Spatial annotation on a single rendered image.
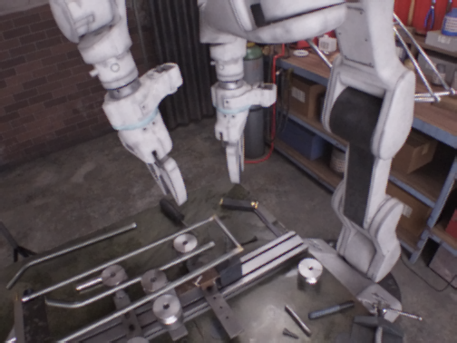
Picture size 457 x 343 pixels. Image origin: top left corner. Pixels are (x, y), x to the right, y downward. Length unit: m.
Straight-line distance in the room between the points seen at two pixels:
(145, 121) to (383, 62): 0.51
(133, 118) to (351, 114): 0.55
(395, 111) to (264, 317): 0.54
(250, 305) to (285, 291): 0.08
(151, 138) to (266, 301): 0.41
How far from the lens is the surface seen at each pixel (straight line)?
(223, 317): 0.63
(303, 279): 0.69
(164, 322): 0.61
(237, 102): 0.65
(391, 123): 0.80
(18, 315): 0.62
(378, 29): 0.70
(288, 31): 0.29
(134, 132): 0.50
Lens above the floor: 1.48
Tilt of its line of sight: 37 degrees down
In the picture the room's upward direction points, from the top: 5 degrees counter-clockwise
